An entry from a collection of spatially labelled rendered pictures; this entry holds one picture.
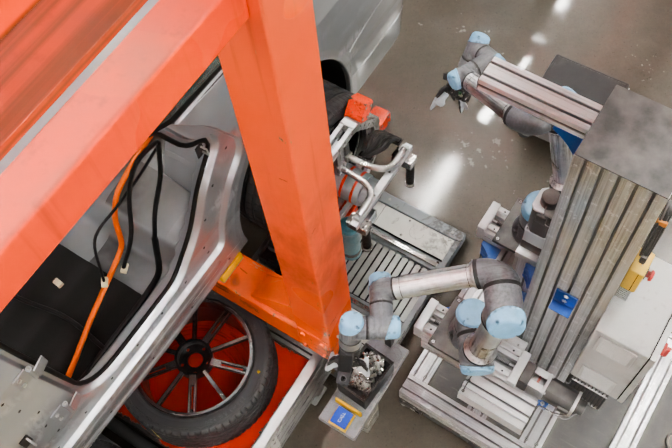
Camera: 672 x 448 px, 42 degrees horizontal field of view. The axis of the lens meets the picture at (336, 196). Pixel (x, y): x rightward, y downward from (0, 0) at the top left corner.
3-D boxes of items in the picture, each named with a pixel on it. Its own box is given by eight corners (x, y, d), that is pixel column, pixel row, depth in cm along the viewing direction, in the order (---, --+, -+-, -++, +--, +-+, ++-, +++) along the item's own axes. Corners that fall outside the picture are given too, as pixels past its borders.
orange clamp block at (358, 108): (351, 112, 345) (357, 92, 341) (368, 120, 343) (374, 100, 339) (342, 117, 340) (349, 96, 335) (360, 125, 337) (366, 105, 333)
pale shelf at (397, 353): (374, 332, 367) (374, 329, 365) (409, 352, 362) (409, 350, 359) (318, 419, 351) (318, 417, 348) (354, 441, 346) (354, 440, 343)
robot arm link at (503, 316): (486, 339, 312) (526, 278, 264) (491, 380, 304) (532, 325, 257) (453, 339, 311) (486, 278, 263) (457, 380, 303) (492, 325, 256)
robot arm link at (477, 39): (481, 39, 328) (468, 29, 334) (470, 65, 334) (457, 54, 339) (496, 40, 333) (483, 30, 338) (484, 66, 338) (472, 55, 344)
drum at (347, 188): (341, 169, 365) (339, 151, 352) (385, 192, 358) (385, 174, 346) (323, 194, 359) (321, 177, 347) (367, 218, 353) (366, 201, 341)
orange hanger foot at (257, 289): (222, 252, 378) (206, 216, 348) (323, 311, 362) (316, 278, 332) (199, 283, 372) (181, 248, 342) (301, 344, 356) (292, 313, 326)
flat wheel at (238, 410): (160, 286, 400) (147, 265, 379) (297, 320, 388) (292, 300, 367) (104, 427, 370) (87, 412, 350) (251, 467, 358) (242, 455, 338)
